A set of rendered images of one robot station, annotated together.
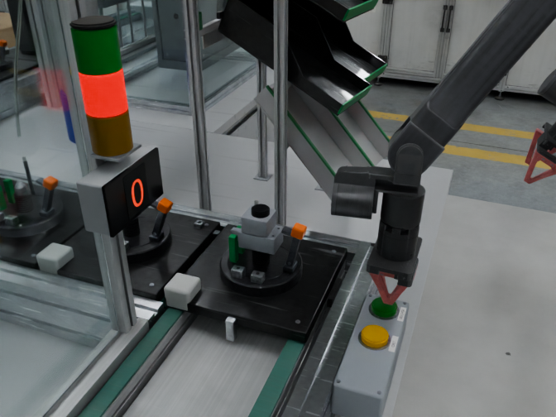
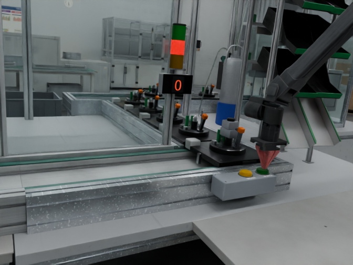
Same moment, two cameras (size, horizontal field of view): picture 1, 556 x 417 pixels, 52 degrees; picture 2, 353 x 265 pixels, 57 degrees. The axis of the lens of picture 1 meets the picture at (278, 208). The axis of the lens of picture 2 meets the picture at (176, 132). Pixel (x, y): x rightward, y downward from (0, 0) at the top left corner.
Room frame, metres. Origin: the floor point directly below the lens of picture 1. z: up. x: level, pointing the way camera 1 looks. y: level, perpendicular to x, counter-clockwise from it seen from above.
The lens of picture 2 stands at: (-0.27, -0.61, 1.33)
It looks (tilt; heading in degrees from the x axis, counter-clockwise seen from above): 14 degrees down; 40
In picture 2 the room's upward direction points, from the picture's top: 5 degrees clockwise
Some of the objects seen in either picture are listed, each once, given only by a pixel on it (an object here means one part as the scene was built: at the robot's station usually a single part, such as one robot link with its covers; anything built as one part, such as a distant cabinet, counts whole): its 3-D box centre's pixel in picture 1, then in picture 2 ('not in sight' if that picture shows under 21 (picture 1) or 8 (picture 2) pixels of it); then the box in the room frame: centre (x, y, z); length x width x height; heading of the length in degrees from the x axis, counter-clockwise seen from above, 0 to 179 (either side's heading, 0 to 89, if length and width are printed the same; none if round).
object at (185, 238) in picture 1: (130, 222); (194, 123); (0.88, 0.27, 1.01); 0.24 x 0.24 x 0.13; 69
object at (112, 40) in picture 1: (97, 47); (178, 32); (0.65, 0.21, 1.38); 0.05 x 0.05 x 0.05
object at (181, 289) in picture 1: (183, 291); (192, 144); (0.73, 0.15, 0.97); 0.05 x 0.05 x 0.04; 69
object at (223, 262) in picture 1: (261, 266); (227, 147); (0.79, 0.03, 0.98); 0.14 x 0.14 x 0.02
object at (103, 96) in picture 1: (103, 90); (177, 47); (0.65, 0.21, 1.33); 0.05 x 0.05 x 0.05
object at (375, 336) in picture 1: (374, 337); (245, 174); (0.63, -0.14, 0.96); 0.04 x 0.04 x 0.02
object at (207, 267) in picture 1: (261, 275); (226, 152); (0.79, 0.03, 0.96); 0.24 x 0.24 x 0.02; 69
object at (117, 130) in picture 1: (110, 130); (176, 61); (0.65, 0.21, 1.28); 0.05 x 0.05 x 0.05
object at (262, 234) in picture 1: (255, 225); (228, 126); (0.79, 0.04, 1.06); 0.08 x 0.04 x 0.07; 69
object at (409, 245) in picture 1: (397, 240); (269, 133); (0.70, -0.17, 1.09); 0.10 x 0.07 x 0.07; 159
